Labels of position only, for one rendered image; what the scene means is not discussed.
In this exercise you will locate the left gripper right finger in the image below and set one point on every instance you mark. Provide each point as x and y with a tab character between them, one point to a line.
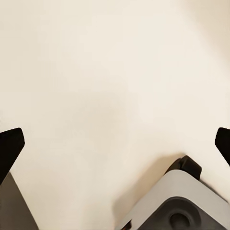
222	142

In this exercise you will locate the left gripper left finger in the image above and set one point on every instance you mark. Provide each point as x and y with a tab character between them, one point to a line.
11	144

